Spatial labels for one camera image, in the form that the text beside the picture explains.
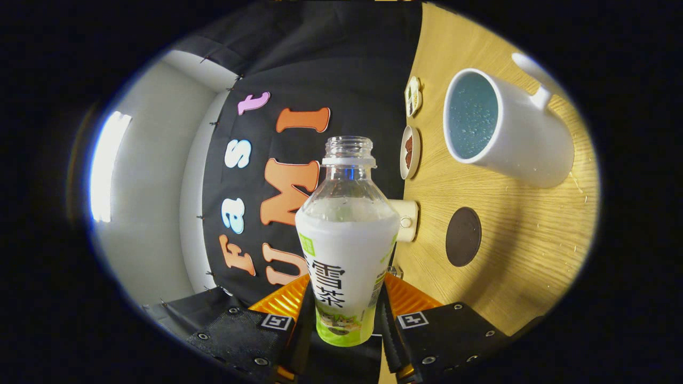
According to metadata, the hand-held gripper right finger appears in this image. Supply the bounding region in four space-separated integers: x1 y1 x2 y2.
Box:
375 272 544 384

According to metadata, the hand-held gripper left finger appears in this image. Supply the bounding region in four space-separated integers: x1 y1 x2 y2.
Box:
184 274 316 384

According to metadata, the clear juice bottle white label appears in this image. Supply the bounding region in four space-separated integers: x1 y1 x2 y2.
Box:
295 136 401 347

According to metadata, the dark brown round coaster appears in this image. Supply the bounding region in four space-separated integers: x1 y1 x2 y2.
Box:
446 207 482 267

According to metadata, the white cup with handle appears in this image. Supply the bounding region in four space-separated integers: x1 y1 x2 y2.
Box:
443 52 576 188

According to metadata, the cream toaster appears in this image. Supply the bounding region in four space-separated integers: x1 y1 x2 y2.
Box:
388 199 419 243

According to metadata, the wooden table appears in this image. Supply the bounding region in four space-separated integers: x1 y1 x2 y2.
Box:
376 3 601 384

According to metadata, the small white dish brown food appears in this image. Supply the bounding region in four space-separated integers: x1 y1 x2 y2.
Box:
400 126 422 180

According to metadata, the small white patterned dish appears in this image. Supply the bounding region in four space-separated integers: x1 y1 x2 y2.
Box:
404 76 423 118

